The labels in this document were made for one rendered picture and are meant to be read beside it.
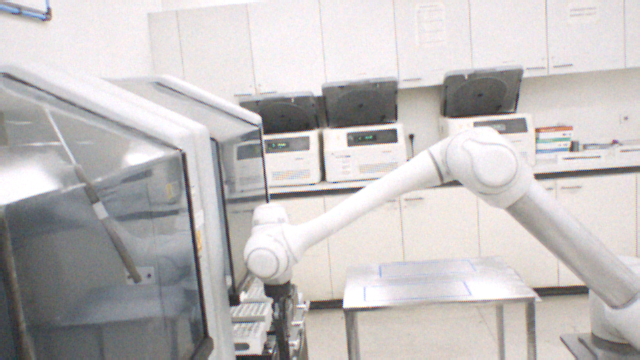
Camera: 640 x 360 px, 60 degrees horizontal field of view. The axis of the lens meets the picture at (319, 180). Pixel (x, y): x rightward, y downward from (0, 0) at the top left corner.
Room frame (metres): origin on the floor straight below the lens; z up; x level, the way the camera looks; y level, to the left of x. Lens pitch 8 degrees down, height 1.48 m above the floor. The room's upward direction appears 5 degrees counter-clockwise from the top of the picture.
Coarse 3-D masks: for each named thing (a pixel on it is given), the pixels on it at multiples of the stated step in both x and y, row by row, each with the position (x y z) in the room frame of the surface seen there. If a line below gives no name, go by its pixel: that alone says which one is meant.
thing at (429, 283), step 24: (360, 264) 2.14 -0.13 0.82; (384, 264) 2.11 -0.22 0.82; (408, 264) 2.08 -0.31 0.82; (432, 264) 2.05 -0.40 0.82; (456, 264) 2.03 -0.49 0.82; (480, 264) 2.00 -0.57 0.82; (504, 264) 1.98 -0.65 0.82; (360, 288) 1.86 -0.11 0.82; (384, 288) 1.84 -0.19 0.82; (408, 288) 1.82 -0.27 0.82; (432, 288) 1.80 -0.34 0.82; (456, 288) 1.78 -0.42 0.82; (480, 288) 1.76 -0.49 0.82; (504, 288) 1.74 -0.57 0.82; (528, 288) 1.82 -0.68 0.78; (528, 312) 1.65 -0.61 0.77; (528, 336) 1.65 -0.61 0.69
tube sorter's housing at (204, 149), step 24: (72, 72) 1.34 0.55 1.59; (120, 96) 1.31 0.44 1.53; (216, 96) 2.11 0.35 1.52; (216, 168) 2.03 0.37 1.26; (216, 192) 2.03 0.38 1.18; (216, 216) 1.37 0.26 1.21; (216, 240) 1.35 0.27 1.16; (216, 264) 1.32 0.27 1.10; (216, 288) 1.30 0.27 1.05; (216, 312) 1.29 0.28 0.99
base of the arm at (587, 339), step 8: (584, 336) 1.55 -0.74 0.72; (592, 336) 1.49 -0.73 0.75; (584, 344) 1.54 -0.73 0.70; (592, 344) 1.49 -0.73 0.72; (600, 344) 1.46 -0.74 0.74; (608, 344) 1.44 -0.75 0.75; (616, 344) 1.42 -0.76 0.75; (624, 344) 1.41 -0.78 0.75; (592, 352) 1.48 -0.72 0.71; (600, 352) 1.45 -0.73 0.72; (608, 352) 1.43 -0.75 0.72; (616, 352) 1.42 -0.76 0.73; (624, 352) 1.41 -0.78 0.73; (632, 352) 1.41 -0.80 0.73
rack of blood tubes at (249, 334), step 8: (240, 328) 1.50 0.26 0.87; (248, 328) 1.49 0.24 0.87; (256, 328) 1.49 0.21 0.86; (264, 328) 1.50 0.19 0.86; (240, 336) 1.45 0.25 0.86; (248, 336) 1.44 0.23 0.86; (256, 336) 1.43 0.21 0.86; (264, 336) 1.49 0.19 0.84; (240, 344) 1.52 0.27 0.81; (248, 344) 1.51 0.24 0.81; (256, 344) 1.43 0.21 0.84; (240, 352) 1.43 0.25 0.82; (248, 352) 1.43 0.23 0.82; (256, 352) 1.43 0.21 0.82
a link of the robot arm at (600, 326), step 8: (624, 256) 1.50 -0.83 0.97; (632, 256) 1.49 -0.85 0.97; (632, 264) 1.43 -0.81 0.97; (592, 296) 1.48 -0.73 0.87; (592, 304) 1.48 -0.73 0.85; (600, 304) 1.44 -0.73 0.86; (592, 312) 1.48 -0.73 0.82; (600, 312) 1.44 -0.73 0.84; (592, 320) 1.49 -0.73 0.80; (600, 320) 1.44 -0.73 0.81; (592, 328) 1.49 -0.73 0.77; (600, 328) 1.46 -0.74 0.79; (608, 328) 1.42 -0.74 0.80; (600, 336) 1.46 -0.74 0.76; (608, 336) 1.44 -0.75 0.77; (616, 336) 1.42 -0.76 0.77
